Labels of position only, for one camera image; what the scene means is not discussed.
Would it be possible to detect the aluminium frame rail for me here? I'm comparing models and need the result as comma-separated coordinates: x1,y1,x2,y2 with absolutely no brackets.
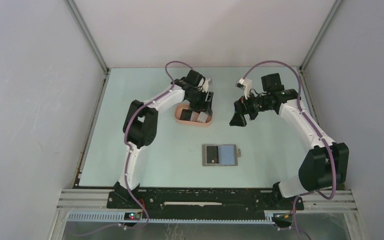
56,189,112,211

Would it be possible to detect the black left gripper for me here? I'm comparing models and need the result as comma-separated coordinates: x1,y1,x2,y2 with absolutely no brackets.
187,89,214,117

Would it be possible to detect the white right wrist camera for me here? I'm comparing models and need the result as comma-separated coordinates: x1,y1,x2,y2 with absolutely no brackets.
235,78,253,100

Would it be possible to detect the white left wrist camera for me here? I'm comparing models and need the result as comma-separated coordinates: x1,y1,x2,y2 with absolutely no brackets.
199,78,212,92

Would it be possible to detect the white cable duct strip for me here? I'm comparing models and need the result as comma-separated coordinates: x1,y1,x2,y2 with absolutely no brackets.
66,211,274,224

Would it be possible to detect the black VIP credit card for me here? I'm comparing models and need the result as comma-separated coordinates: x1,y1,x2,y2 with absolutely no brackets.
205,145,220,165

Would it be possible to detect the black card in tray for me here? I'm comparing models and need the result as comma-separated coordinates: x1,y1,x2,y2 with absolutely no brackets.
179,108,193,121

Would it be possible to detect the stack of credit cards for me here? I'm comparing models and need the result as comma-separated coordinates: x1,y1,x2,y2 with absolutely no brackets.
196,112,209,123

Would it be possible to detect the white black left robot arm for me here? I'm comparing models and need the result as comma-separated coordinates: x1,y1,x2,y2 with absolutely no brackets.
114,69,214,208

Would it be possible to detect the peach plastic card tray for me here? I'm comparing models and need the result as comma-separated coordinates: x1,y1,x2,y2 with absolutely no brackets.
174,104,213,127

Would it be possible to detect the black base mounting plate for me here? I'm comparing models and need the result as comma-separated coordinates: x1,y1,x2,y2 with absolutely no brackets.
106,187,304,221

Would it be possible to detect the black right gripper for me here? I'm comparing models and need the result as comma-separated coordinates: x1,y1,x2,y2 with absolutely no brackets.
229,88,273,127

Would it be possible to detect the taupe leather card holder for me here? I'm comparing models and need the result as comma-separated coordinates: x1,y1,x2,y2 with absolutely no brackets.
202,144,242,167

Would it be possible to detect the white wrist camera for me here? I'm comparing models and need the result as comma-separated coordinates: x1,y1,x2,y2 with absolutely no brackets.
199,78,212,92
235,78,253,100

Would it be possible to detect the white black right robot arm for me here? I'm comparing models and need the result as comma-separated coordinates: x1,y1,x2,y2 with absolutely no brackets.
229,73,350,209

